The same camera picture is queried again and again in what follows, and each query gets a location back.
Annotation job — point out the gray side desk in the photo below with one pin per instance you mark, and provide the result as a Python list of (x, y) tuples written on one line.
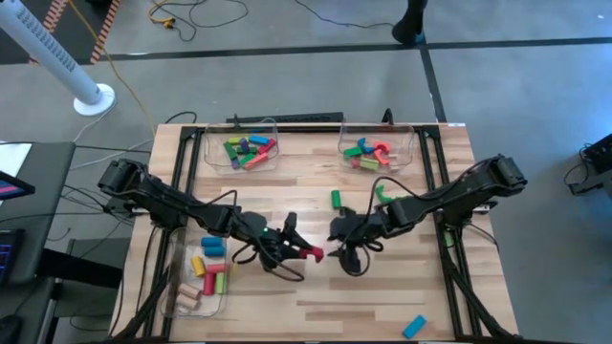
[(48, 200)]

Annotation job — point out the black desk base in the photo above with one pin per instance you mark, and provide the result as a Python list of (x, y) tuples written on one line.
[(86, 267)]

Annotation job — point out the black hazard striped mat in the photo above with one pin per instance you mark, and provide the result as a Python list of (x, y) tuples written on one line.
[(81, 33)]

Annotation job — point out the blue cylinder block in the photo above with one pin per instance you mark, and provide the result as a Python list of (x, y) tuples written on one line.
[(214, 251), (212, 242)]

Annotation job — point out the white paper sheet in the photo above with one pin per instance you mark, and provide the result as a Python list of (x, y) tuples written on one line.
[(14, 157)]

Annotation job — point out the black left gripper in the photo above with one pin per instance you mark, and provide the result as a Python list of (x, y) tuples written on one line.
[(268, 243)]

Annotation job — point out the red cylinder block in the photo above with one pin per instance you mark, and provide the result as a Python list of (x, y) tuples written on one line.
[(268, 146), (209, 285)]

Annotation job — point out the orange rectangular block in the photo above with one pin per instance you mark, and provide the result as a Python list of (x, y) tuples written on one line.
[(257, 160)]

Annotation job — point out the black backlit keyboard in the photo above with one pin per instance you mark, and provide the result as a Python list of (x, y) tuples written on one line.
[(9, 258)]

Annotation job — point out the black equipment box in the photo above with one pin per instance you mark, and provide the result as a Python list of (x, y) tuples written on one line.
[(600, 157)]

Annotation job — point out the orange cylinder block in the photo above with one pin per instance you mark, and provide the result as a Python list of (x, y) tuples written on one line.
[(216, 268)]

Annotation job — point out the monitor with pink screen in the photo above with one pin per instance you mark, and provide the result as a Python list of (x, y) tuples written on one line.
[(12, 188)]

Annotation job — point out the green rectangular block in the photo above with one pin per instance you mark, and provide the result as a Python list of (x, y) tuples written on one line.
[(247, 159), (230, 150), (252, 150)]

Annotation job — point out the green chunky block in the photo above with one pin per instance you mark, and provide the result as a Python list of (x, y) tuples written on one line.
[(353, 152)]

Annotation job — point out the lime green triangle block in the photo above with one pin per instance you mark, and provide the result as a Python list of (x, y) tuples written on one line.
[(369, 164)]

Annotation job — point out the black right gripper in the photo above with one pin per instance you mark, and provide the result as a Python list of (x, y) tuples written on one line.
[(368, 224)]

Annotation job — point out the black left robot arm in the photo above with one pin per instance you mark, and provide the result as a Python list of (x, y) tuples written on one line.
[(181, 205)]

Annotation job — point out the lime green cylinder block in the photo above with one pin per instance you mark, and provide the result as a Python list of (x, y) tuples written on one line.
[(220, 283)]

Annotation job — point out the yellow cylinder block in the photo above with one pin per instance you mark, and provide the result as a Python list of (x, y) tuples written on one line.
[(198, 266)]

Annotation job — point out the long purple block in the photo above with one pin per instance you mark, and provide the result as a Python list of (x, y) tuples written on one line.
[(234, 165)]

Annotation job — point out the orange cube block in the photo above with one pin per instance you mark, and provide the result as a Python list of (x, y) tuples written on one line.
[(381, 144)]

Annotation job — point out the small black clamp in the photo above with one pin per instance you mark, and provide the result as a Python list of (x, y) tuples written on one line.
[(387, 116)]

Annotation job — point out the clear plastic bin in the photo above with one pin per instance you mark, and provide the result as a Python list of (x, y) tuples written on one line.
[(191, 306), (215, 167), (404, 165)]

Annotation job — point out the white tower fan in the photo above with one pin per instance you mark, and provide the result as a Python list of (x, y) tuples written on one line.
[(43, 52)]

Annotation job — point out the blue arch block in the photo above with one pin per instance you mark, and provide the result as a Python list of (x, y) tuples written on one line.
[(365, 145)]

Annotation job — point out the short purple block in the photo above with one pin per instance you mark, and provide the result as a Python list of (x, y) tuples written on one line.
[(245, 145)]

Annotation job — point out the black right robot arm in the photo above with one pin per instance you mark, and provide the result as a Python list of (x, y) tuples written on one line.
[(454, 193)]

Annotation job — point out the long lime green block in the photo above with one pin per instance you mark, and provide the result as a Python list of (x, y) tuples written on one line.
[(236, 140)]

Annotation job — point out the black power strip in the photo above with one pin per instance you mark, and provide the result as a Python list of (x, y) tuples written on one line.
[(296, 117)]

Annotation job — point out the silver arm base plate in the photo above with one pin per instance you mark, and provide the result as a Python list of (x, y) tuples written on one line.
[(480, 208)]

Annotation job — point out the blue rectangular block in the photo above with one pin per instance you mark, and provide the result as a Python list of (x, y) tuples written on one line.
[(259, 140), (414, 326)]

